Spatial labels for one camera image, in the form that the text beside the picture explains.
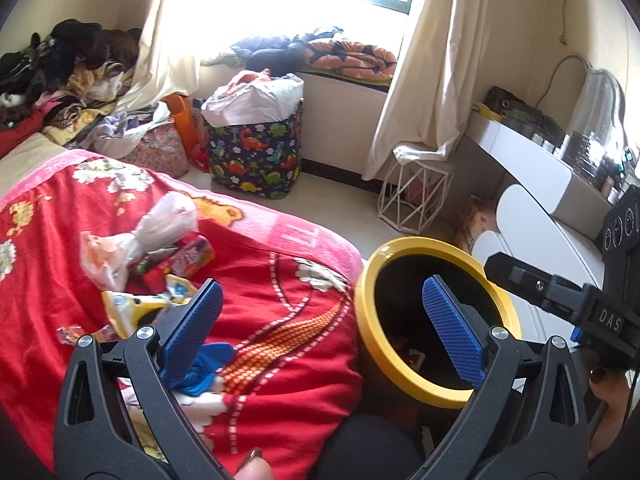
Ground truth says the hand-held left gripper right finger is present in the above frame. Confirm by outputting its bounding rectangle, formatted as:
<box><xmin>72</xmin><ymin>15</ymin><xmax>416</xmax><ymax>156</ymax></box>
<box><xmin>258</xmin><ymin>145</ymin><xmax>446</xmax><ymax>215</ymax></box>
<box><xmin>422</xmin><ymin>275</ymin><xmax>588</xmax><ymax>480</ymax></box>

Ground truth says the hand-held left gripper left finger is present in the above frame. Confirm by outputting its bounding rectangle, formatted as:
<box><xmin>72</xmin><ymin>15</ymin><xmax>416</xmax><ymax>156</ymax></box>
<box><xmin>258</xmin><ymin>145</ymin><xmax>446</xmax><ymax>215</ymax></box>
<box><xmin>54</xmin><ymin>278</ymin><xmax>236</xmax><ymax>480</ymax></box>

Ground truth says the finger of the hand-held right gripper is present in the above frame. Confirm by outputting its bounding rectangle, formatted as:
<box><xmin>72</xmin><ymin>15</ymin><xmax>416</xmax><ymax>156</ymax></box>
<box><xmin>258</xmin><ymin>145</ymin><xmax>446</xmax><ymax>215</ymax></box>
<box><xmin>484</xmin><ymin>252</ymin><xmax>601</xmax><ymax>323</ymax></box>

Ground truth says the black bin with yellow rim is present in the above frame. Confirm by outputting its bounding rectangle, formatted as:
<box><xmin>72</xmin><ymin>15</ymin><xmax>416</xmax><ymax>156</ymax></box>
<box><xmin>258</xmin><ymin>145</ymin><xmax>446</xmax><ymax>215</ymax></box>
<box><xmin>354</xmin><ymin>236</ymin><xmax>523</xmax><ymax>408</ymax></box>

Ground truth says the person's right hand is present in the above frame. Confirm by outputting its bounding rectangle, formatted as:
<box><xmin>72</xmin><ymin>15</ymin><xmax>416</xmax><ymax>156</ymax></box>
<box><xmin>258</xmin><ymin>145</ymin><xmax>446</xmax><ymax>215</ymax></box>
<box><xmin>589</xmin><ymin>366</ymin><xmax>632</xmax><ymax>433</ymax></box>

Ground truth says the person's left hand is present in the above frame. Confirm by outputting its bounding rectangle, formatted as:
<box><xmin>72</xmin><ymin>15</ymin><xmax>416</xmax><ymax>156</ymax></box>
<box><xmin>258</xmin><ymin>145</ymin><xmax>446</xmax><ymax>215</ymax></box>
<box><xmin>235</xmin><ymin>447</ymin><xmax>274</xmax><ymax>480</ymax></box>

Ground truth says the white chair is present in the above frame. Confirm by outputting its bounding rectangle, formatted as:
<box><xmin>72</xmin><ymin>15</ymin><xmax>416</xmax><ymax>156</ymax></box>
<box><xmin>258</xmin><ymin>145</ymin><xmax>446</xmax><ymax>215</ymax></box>
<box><xmin>472</xmin><ymin>185</ymin><xmax>606</xmax><ymax>342</ymax></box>

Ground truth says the colourful snack packet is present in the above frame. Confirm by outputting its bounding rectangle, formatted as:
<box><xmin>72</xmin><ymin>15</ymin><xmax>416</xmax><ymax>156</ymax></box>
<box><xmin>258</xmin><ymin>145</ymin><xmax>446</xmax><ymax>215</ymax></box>
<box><xmin>167</xmin><ymin>236</ymin><xmax>216</xmax><ymax>278</ymax></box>

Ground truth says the yellow snack wrapper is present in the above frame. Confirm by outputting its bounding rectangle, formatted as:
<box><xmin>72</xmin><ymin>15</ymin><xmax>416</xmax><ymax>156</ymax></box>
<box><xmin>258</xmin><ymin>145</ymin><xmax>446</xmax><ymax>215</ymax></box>
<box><xmin>101</xmin><ymin>280</ymin><xmax>201</xmax><ymax>341</ymax></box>

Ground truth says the red green snack packet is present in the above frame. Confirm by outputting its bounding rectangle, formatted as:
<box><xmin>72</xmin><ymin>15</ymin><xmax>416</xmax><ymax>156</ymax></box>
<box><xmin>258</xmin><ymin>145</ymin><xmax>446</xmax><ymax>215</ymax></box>
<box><xmin>131</xmin><ymin>254</ymin><xmax>173</xmax><ymax>287</ymax></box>

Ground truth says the cardboard box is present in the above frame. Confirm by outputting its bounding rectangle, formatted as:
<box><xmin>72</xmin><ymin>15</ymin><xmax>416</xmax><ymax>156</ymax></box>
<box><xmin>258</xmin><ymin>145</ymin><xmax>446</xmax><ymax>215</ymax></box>
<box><xmin>452</xmin><ymin>197</ymin><xmax>501</xmax><ymax>256</ymax></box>

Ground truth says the silver snack wrapper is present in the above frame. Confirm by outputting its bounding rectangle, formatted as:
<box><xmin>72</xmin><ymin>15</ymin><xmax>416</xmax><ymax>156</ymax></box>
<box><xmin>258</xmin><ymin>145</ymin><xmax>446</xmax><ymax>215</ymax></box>
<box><xmin>56</xmin><ymin>324</ymin><xmax>118</xmax><ymax>345</ymax></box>

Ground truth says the white plastic bag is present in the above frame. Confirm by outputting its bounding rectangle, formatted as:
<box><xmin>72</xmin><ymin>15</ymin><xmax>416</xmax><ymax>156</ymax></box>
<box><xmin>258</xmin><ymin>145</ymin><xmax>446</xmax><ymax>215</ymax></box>
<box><xmin>127</xmin><ymin>191</ymin><xmax>201</xmax><ymax>256</ymax></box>

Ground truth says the red floral blanket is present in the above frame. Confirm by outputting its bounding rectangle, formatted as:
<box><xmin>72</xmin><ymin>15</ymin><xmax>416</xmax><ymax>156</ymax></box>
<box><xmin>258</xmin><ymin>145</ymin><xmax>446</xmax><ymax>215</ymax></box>
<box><xmin>0</xmin><ymin>147</ymin><xmax>365</xmax><ymax>480</ymax></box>

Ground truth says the pale orange plastic bag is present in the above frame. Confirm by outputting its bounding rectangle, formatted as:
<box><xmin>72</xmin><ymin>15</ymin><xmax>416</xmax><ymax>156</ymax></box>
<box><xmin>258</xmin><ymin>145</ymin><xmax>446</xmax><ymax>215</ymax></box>
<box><xmin>80</xmin><ymin>231</ymin><xmax>138</xmax><ymax>291</ymax></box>

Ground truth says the white desk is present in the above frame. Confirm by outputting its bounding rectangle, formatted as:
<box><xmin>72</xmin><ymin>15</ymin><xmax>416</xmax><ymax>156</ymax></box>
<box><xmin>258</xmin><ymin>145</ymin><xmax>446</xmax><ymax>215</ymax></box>
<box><xmin>465</xmin><ymin>110</ymin><xmax>613</xmax><ymax>256</ymax></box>

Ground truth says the clear storage container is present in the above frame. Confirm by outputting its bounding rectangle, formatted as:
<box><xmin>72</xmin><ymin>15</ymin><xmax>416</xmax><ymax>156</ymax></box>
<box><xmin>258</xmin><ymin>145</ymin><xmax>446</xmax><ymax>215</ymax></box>
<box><xmin>560</xmin><ymin>130</ymin><xmax>632</xmax><ymax>197</ymax></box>

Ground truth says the person's dark trouser leg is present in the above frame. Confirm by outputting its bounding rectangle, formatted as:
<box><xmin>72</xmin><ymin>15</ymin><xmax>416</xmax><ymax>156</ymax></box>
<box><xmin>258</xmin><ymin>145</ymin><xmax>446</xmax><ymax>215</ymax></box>
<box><xmin>315</xmin><ymin>412</ymin><xmax>426</xmax><ymax>480</ymax></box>

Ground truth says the dark bag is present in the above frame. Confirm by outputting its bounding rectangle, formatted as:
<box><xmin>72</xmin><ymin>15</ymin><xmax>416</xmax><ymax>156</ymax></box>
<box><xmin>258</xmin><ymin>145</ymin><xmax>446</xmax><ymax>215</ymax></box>
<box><xmin>485</xmin><ymin>86</ymin><xmax>566</xmax><ymax>137</ymax></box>

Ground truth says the floral fabric bag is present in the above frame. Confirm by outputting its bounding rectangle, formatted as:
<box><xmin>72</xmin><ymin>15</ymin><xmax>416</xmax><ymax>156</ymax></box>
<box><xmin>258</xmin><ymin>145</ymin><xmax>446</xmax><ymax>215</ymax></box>
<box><xmin>120</xmin><ymin>122</ymin><xmax>191</xmax><ymax>179</ymax></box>

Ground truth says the yellow box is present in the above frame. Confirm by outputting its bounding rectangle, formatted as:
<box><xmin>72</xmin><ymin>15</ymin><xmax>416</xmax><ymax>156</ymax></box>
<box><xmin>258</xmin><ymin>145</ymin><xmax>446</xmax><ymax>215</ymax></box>
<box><xmin>472</xmin><ymin>102</ymin><xmax>503</xmax><ymax>122</ymax></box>

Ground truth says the dinosaur print basket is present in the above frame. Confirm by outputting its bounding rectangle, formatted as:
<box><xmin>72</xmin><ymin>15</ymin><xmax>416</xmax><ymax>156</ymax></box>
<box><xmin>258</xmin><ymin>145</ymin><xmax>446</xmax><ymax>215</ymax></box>
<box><xmin>202</xmin><ymin>102</ymin><xmax>306</xmax><ymax>201</ymax></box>

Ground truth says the arched mirror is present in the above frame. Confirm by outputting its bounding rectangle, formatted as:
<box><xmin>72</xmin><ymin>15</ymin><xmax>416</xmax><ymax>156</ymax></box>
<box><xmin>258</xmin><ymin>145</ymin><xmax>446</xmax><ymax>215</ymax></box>
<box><xmin>547</xmin><ymin>52</ymin><xmax>628</xmax><ymax>161</ymax></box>

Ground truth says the lilac cloth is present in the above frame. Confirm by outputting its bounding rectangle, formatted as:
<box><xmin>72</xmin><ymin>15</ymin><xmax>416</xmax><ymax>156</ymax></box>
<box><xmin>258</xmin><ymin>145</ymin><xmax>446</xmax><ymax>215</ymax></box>
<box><xmin>90</xmin><ymin>102</ymin><xmax>173</xmax><ymax>154</ymax></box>

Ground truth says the white window bench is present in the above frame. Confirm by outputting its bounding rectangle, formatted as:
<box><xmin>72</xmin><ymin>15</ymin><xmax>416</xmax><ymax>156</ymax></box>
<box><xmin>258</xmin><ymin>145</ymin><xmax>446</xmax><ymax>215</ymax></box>
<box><xmin>197</xmin><ymin>65</ymin><xmax>392</xmax><ymax>182</ymax></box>

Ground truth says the white bag in basket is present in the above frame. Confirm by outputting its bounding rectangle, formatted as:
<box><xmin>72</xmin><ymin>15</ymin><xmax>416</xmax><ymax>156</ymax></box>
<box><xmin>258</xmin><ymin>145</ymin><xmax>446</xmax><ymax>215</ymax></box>
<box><xmin>200</xmin><ymin>72</ymin><xmax>306</xmax><ymax>128</ymax></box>

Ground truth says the beige bed sheet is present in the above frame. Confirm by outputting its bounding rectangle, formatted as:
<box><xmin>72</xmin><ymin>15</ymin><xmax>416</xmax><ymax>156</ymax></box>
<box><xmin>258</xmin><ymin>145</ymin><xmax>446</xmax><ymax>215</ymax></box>
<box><xmin>0</xmin><ymin>132</ymin><xmax>86</xmax><ymax>196</ymax></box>

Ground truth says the yellow patterned blanket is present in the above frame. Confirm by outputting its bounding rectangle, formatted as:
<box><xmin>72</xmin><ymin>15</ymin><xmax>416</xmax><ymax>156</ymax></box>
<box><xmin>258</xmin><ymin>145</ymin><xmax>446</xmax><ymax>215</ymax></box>
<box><xmin>42</xmin><ymin>101</ymin><xmax>119</xmax><ymax>146</ymax></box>

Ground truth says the cream curtain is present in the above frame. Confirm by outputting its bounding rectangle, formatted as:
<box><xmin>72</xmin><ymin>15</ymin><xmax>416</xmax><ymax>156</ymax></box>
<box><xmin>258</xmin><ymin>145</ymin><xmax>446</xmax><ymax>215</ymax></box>
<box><xmin>361</xmin><ymin>0</ymin><xmax>483</xmax><ymax>181</ymax></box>
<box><xmin>117</xmin><ymin>0</ymin><xmax>236</xmax><ymax>111</ymax></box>

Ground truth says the orange cloth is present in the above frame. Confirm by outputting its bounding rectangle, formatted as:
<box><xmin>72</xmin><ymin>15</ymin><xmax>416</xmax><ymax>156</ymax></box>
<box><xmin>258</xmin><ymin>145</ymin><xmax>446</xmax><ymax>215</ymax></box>
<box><xmin>227</xmin><ymin>69</ymin><xmax>271</xmax><ymax>87</ymax></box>

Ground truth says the red cloth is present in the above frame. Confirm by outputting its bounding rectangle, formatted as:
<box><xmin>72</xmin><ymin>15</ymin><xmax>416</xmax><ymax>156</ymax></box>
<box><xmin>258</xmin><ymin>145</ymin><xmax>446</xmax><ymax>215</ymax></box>
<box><xmin>0</xmin><ymin>110</ymin><xmax>46</xmax><ymax>158</ymax></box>

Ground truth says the light green cloth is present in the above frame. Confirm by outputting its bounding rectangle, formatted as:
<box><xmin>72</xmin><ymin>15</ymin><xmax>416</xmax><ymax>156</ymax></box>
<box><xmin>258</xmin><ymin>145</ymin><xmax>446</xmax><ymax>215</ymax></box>
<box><xmin>200</xmin><ymin>50</ymin><xmax>241</xmax><ymax>68</ymax></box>

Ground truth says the orange patterned blanket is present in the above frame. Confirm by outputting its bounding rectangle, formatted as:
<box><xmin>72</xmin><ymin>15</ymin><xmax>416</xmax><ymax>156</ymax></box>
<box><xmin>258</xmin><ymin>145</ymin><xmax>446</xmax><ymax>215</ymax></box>
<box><xmin>302</xmin><ymin>39</ymin><xmax>398</xmax><ymax>81</ymax></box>

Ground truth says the pile of dark clothes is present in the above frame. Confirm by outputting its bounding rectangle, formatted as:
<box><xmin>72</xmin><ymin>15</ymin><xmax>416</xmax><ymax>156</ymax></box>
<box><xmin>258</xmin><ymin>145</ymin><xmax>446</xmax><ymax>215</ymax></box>
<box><xmin>0</xmin><ymin>19</ymin><xmax>143</xmax><ymax>126</ymax></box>

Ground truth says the white wire side table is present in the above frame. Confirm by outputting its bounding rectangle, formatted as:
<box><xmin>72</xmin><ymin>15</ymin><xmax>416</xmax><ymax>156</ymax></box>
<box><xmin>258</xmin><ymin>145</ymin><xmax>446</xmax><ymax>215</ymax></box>
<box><xmin>377</xmin><ymin>144</ymin><xmax>453</xmax><ymax>235</ymax></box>

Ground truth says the wall cable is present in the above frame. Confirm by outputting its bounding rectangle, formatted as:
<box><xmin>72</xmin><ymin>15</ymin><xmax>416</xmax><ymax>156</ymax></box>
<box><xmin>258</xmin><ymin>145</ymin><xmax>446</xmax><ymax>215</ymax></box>
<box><xmin>556</xmin><ymin>0</ymin><xmax>572</xmax><ymax>47</ymax></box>

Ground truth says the window with dark frame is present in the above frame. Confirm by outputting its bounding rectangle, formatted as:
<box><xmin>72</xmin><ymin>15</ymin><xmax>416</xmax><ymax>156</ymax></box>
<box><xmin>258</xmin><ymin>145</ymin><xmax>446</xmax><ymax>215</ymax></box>
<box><xmin>197</xmin><ymin>0</ymin><xmax>421</xmax><ymax>56</ymax></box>

